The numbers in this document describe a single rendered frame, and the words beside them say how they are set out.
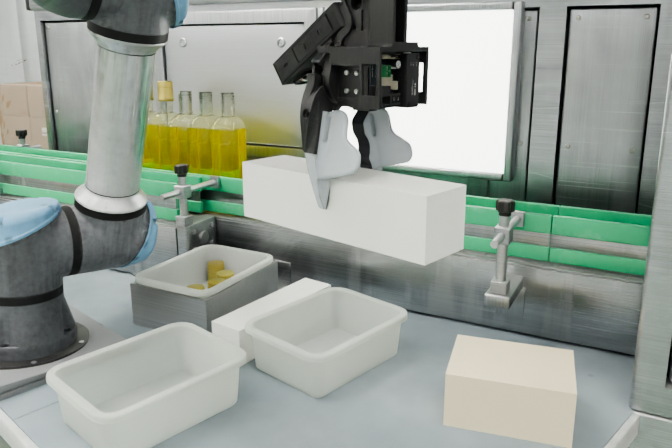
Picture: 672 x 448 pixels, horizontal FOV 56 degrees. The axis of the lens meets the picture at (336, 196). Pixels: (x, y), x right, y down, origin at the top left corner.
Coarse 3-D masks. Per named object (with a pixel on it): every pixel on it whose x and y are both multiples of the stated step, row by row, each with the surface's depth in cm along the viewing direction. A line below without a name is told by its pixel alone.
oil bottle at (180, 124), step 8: (176, 120) 139; (184, 120) 138; (176, 128) 139; (184, 128) 138; (176, 136) 139; (184, 136) 138; (176, 144) 140; (184, 144) 139; (176, 152) 140; (184, 152) 139; (176, 160) 141; (184, 160) 140
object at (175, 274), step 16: (176, 256) 122; (192, 256) 125; (208, 256) 128; (224, 256) 127; (240, 256) 126; (256, 256) 124; (272, 256) 122; (144, 272) 113; (160, 272) 117; (176, 272) 121; (192, 272) 125; (240, 272) 113; (160, 288) 108; (176, 288) 106; (192, 288) 106; (224, 288) 108
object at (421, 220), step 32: (256, 160) 68; (288, 160) 68; (256, 192) 67; (288, 192) 63; (352, 192) 57; (384, 192) 55; (416, 192) 53; (448, 192) 54; (288, 224) 64; (320, 224) 61; (352, 224) 58; (384, 224) 55; (416, 224) 53; (448, 224) 55; (416, 256) 53
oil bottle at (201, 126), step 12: (192, 120) 137; (204, 120) 135; (192, 132) 137; (204, 132) 135; (192, 144) 138; (204, 144) 136; (192, 156) 138; (204, 156) 137; (192, 168) 139; (204, 168) 138
